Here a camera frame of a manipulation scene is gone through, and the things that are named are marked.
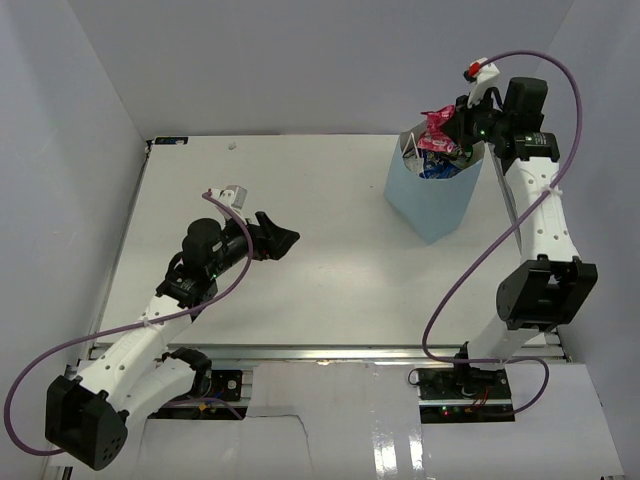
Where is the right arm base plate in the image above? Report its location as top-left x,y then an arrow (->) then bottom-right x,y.
408,367 -> 511,401

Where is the blue chips bag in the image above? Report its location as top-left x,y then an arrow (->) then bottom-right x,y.
418,150 -> 462,179

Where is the white front cover board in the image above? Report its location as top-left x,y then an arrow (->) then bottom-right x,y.
99,363 -> 623,479

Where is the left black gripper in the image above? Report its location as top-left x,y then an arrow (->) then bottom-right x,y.
208,210 -> 299,279

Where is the light blue paper bag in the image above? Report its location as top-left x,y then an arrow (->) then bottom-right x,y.
384,131 -> 485,244

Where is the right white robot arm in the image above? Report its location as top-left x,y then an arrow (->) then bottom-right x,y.
442,77 -> 598,399

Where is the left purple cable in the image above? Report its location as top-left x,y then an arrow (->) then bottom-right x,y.
3,192 -> 254,455

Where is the aluminium table frame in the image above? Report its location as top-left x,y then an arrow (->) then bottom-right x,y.
95,135 -> 508,361

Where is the pink candy packet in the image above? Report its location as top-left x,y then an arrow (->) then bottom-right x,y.
417,105 -> 456,154

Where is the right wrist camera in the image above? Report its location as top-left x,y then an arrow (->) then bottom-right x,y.
463,58 -> 500,107

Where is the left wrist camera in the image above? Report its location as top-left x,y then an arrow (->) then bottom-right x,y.
205,185 -> 247,219

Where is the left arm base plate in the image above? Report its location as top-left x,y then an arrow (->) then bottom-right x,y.
164,368 -> 244,407

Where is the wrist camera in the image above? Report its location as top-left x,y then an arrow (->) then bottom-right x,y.
463,58 -> 500,107
205,185 -> 247,219

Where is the purple M&M's packet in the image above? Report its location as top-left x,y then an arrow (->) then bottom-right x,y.
452,146 -> 474,163

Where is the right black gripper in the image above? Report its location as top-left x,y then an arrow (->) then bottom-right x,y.
443,89 -> 512,149

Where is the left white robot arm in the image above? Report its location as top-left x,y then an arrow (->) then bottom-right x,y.
45,212 -> 300,471

